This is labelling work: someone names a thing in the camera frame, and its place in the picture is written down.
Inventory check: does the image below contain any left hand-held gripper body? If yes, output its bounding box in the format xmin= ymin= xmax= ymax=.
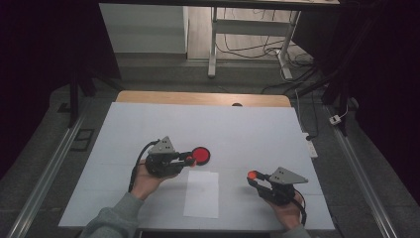
xmin=145 ymin=136 xmax=186 ymax=179

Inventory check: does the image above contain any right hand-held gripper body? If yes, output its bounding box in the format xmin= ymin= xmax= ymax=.
xmin=263 ymin=167 xmax=309 ymax=206

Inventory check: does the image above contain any round red ink pad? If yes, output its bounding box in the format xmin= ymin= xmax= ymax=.
xmin=191 ymin=146 xmax=212 ymax=167

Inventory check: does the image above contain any white paper sheet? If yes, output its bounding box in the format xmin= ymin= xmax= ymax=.
xmin=182 ymin=170 xmax=220 ymax=220

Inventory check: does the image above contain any person's right hand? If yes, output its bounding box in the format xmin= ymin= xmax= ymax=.
xmin=265 ymin=191 xmax=307 ymax=232

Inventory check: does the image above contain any person's left hand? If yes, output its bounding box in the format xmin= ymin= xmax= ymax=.
xmin=129 ymin=159 xmax=180 ymax=201

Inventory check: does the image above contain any white table cover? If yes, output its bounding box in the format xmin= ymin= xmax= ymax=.
xmin=57 ymin=101 xmax=336 ymax=232

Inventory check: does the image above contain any white power strip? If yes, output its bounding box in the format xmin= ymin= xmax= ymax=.
xmin=301 ymin=132 xmax=319 ymax=159

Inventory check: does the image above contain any wooden table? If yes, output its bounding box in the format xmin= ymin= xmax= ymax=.
xmin=115 ymin=90 xmax=292 ymax=108

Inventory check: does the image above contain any black floor socket plate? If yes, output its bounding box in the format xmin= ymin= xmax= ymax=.
xmin=70 ymin=128 xmax=96 ymax=153

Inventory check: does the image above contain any small white adapter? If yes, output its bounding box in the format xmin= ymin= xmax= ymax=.
xmin=328 ymin=105 xmax=350 ymax=126

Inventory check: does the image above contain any black metal stand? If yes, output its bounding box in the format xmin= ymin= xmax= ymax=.
xmin=290 ymin=65 xmax=359 ymax=137
xmin=67 ymin=65 xmax=124 ymax=129

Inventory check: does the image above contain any white-framed desk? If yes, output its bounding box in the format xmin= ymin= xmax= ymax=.
xmin=98 ymin=0 xmax=341 ymax=80

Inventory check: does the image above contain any white cabinet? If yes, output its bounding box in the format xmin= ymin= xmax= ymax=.
xmin=98 ymin=3 xmax=189 ymax=55

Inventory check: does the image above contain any black curtain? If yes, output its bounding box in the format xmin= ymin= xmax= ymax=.
xmin=0 ymin=0 xmax=122 ymax=181
xmin=292 ymin=0 xmax=420 ymax=206

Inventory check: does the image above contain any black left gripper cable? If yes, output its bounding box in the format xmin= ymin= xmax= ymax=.
xmin=127 ymin=139 xmax=161 ymax=193

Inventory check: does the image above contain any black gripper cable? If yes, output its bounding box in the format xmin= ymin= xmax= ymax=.
xmin=291 ymin=188 xmax=308 ymax=228
xmin=127 ymin=139 xmax=161 ymax=193

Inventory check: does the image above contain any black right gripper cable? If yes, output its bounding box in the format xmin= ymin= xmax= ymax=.
xmin=291 ymin=188 xmax=308 ymax=228

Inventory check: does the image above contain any aluminium rail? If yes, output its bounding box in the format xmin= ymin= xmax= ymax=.
xmin=6 ymin=112 xmax=87 ymax=238
xmin=325 ymin=104 xmax=400 ymax=238

